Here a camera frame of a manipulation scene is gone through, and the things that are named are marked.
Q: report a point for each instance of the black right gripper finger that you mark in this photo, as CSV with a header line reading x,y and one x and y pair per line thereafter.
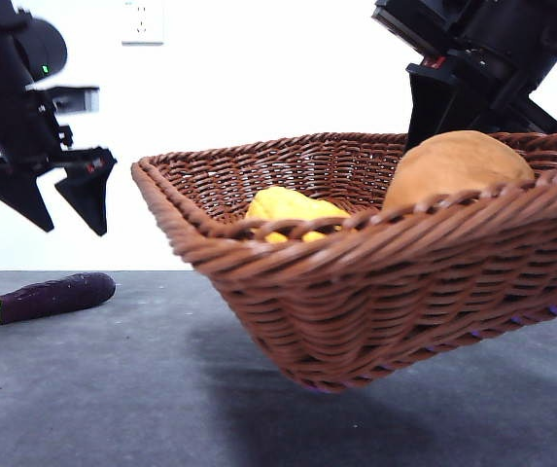
x,y
506,121
433,107

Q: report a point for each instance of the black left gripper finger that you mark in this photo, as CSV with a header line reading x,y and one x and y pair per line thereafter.
x,y
91,194
20,194

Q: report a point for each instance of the brown potato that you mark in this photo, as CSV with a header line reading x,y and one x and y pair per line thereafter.
x,y
458,165

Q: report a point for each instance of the purple eggplant with green stem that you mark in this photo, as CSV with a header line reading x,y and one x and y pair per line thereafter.
x,y
49,299

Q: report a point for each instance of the yellow corn cob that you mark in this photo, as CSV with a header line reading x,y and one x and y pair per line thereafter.
x,y
292,209

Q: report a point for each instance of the brown wicker basket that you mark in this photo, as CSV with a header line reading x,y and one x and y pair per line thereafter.
x,y
380,301

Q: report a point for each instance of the pale grey left camera box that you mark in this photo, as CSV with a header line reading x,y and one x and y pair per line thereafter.
x,y
76,99

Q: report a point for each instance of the white wall socket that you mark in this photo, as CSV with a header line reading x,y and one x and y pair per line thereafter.
x,y
143,26

